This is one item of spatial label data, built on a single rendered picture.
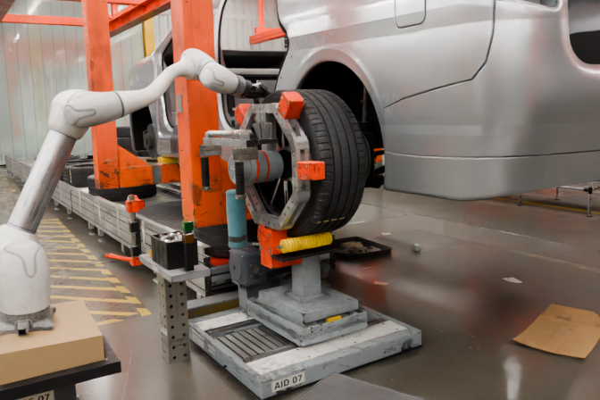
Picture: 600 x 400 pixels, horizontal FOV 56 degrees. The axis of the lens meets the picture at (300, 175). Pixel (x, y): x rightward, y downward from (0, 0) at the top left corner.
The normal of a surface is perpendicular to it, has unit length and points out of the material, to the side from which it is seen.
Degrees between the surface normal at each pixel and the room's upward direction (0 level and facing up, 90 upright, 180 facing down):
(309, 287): 90
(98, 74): 90
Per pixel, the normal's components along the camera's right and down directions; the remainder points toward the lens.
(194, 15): 0.54, 0.07
